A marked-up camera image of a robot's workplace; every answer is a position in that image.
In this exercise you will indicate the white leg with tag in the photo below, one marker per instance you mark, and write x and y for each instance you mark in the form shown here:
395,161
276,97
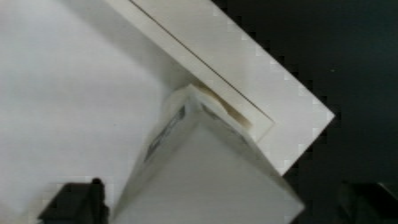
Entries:
203,180

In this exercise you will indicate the white square tabletop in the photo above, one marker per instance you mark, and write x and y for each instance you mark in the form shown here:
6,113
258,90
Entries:
98,56

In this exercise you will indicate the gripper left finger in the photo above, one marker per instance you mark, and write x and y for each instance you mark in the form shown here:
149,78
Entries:
77,206

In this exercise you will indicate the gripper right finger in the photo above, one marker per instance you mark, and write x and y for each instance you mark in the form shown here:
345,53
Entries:
368,203

